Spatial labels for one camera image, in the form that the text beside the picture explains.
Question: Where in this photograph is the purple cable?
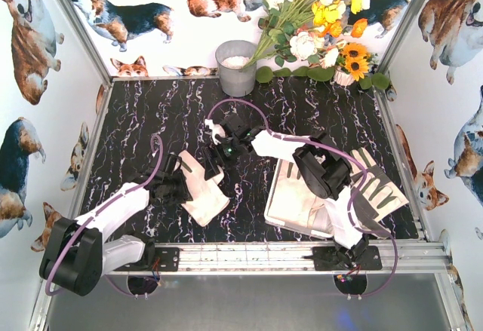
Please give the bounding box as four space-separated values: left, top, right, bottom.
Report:
208 99 399 304
45 135 165 298

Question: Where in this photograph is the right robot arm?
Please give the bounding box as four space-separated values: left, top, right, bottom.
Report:
204 114 364 249

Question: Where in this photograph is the glove beside basket right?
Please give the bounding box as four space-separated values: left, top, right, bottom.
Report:
350 148 408 238

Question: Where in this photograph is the artificial flower bouquet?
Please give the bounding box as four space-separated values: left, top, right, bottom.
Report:
245 0 371 67

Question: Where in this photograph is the right aluminium post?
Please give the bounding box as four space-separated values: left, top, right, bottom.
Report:
377 0 425 75

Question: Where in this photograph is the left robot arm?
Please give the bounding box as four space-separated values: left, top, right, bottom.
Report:
39 154 192 296

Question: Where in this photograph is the aluminium post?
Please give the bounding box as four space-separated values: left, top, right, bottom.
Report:
377 0 425 75
56 0 112 84

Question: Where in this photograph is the left aluminium post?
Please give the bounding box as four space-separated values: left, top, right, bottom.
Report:
56 0 112 84

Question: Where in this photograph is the grey metal bucket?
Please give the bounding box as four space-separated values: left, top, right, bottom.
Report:
215 40 257 97

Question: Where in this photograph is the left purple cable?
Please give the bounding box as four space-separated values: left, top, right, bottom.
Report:
45 135 165 298

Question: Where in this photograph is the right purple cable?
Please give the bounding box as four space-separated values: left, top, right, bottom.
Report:
208 99 399 304

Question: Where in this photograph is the small white sunflower pot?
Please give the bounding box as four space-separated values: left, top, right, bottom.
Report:
333 69 355 86

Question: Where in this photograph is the aluminium front rail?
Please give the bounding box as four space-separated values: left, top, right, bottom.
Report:
101 240 451 275

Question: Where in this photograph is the white glove grey palm patch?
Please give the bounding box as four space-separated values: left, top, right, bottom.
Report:
179 150 229 227

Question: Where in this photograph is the white perforated storage basket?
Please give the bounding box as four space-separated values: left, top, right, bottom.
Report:
263 157 337 240

